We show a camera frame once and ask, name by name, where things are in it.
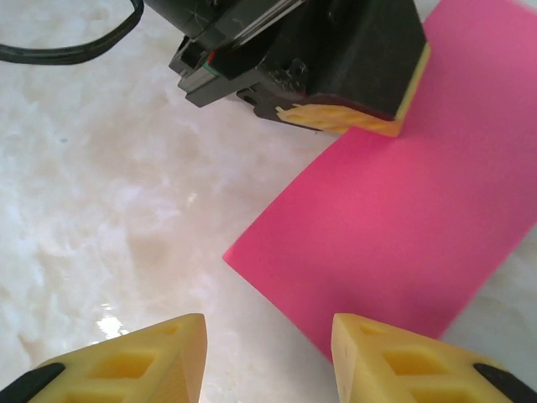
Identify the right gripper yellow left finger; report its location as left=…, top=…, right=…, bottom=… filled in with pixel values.
left=8, top=312, right=209, bottom=403

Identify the left gripper thin black wire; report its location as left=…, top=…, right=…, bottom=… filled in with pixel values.
left=0, top=0, right=146, bottom=66

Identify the pink square paper sheet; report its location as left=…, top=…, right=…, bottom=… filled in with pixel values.
left=222, top=0, right=537, bottom=364

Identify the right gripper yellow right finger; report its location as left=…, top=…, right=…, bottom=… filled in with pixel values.
left=331, top=312, right=537, bottom=403

